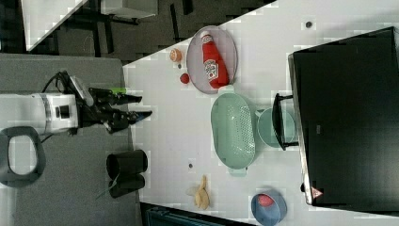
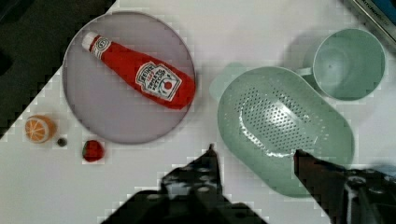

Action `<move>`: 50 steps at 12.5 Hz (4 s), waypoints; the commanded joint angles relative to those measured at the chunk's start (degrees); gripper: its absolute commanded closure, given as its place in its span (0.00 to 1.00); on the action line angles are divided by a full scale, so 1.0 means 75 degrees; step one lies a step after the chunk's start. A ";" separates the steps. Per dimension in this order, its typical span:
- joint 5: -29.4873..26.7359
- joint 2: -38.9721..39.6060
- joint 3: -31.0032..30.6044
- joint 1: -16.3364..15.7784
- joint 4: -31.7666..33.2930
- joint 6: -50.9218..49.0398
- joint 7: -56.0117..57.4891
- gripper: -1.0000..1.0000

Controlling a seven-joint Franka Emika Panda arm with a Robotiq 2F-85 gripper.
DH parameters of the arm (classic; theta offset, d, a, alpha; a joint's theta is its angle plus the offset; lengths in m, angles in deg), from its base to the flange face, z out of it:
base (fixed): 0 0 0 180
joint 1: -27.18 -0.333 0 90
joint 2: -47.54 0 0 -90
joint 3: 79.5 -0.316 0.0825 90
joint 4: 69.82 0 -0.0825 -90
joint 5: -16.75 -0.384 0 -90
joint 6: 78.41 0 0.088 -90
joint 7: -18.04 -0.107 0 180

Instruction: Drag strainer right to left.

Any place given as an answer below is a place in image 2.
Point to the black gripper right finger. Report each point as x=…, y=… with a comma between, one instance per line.
x=348, y=196

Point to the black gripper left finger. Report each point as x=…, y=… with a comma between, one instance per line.
x=191, y=194

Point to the green plastic strainer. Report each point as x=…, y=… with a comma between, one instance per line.
x=267, y=113

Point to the red plush ketchup bottle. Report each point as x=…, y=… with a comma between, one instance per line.
x=159, y=81

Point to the toy strawberry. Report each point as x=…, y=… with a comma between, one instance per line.
x=93, y=151

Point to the grey round plate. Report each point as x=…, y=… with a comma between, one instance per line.
x=102, y=101

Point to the green plastic cup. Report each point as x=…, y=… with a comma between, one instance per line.
x=347, y=65

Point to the toy orange half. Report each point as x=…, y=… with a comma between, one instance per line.
x=39, y=129

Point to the black toaster oven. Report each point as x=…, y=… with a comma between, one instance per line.
x=381, y=14

